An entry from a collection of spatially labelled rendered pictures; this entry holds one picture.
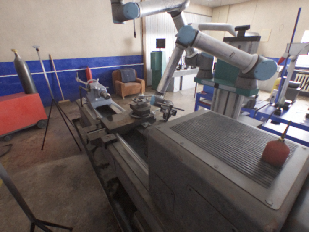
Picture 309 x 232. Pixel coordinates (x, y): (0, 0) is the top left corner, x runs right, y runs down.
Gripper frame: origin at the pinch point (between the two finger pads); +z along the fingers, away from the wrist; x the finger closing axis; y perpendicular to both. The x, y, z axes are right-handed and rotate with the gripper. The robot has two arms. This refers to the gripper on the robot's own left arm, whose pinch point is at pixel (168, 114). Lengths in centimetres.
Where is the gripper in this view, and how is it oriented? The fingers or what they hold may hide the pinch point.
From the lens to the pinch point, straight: 104.6
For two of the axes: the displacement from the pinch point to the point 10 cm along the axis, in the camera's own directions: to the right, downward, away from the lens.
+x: 9.6, 2.8, -0.2
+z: -1.0, 2.8, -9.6
